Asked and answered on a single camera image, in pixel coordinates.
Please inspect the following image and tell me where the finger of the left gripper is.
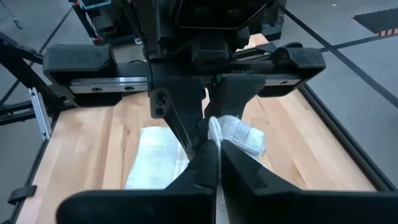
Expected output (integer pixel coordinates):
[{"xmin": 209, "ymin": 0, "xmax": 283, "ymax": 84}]
[
  {"xmin": 205, "ymin": 76, "xmax": 267, "ymax": 121},
  {"xmin": 150, "ymin": 77, "xmax": 208, "ymax": 159}
]

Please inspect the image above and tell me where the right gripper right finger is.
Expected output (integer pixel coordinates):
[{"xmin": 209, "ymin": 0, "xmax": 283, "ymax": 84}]
[{"xmin": 221, "ymin": 139, "xmax": 398, "ymax": 224}]

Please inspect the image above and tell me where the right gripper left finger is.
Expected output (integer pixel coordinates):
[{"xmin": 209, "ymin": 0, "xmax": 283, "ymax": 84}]
[{"xmin": 56, "ymin": 140, "xmax": 220, "ymax": 224}]

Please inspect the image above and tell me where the white checked towel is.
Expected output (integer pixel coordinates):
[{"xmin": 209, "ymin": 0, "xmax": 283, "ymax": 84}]
[{"xmin": 124, "ymin": 114, "xmax": 267, "ymax": 190}]

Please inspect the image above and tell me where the black equipment stack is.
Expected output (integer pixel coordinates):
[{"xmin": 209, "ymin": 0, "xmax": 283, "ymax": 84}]
[{"xmin": 68, "ymin": 0, "xmax": 137, "ymax": 45}]

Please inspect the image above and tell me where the silver aluminium profile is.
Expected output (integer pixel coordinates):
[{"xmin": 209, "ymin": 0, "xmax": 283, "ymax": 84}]
[{"xmin": 27, "ymin": 86, "xmax": 52, "ymax": 141}]

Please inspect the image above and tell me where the striped hazard floor mat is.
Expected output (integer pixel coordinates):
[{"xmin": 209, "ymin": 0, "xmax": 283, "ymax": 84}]
[{"xmin": 353, "ymin": 7, "xmax": 398, "ymax": 37}]

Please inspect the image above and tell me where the black frame clip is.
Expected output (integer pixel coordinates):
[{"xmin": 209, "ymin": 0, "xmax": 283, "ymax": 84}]
[{"xmin": 7, "ymin": 185, "xmax": 37, "ymax": 205}]

